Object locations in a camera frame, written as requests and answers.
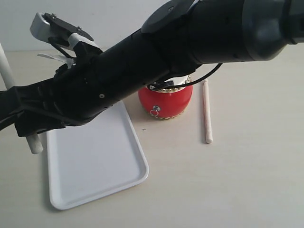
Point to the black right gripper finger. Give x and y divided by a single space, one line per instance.
9 103
7 121

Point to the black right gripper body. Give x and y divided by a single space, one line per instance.
75 96

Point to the white wooden drumstick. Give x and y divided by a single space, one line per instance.
33 141

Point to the pale wooden drumstick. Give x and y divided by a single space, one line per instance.
207 114

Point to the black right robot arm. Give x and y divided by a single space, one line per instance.
174 41

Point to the small red drum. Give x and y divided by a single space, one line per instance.
167 103

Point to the white plastic tray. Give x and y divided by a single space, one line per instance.
92 161

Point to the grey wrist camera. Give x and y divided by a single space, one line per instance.
45 26

